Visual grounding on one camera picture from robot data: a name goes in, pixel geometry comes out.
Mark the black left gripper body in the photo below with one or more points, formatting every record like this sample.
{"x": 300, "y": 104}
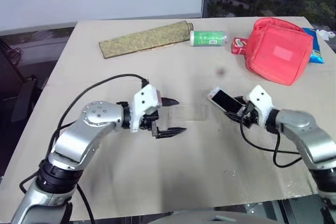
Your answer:
{"x": 149, "y": 123}

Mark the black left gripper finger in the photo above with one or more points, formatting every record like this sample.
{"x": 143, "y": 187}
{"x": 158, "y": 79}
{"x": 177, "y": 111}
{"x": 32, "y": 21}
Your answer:
{"x": 168, "y": 132}
{"x": 169, "y": 102}

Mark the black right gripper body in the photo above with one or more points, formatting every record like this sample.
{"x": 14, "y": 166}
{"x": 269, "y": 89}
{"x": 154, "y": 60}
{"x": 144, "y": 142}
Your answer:
{"x": 252, "y": 119}

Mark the white smartphone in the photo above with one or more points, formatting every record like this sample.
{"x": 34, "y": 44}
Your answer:
{"x": 227, "y": 101}

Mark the clear plastic phone case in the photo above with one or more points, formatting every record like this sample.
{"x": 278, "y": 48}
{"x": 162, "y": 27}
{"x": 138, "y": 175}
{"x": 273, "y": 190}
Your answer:
{"x": 189, "y": 115}

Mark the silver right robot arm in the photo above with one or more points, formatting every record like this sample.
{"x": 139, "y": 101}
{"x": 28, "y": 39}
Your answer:
{"x": 302, "y": 134}

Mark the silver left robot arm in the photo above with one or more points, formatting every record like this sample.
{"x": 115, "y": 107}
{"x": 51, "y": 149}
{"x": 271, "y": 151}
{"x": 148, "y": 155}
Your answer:
{"x": 78, "y": 140}

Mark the small red carton box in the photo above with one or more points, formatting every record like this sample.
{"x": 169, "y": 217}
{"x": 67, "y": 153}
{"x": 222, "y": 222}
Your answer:
{"x": 239, "y": 46}

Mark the red fabric pouch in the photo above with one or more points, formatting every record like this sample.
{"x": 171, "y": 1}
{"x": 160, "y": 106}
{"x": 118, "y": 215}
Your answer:
{"x": 278, "y": 51}

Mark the rolled green gold mat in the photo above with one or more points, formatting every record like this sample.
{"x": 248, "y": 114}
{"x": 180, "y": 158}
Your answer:
{"x": 144, "y": 39}

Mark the green white cylindrical bottle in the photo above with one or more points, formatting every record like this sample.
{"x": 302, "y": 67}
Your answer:
{"x": 207, "y": 38}

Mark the blue snack packet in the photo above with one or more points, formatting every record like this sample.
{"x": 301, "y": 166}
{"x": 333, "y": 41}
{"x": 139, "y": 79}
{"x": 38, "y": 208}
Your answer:
{"x": 317, "y": 54}

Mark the small white plastic object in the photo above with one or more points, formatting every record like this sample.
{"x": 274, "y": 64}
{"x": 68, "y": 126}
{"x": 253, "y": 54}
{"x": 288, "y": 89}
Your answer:
{"x": 325, "y": 34}

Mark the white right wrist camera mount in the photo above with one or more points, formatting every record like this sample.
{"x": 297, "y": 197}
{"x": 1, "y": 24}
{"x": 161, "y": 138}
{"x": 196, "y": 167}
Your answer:
{"x": 260, "y": 98}

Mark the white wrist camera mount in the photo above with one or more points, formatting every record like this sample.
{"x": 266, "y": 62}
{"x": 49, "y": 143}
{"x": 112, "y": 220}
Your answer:
{"x": 144, "y": 100}
{"x": 260, "y": 98}

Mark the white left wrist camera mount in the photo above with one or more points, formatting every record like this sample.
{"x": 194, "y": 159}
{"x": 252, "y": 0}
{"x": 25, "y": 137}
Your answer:
{"x": 144, "y": 100}

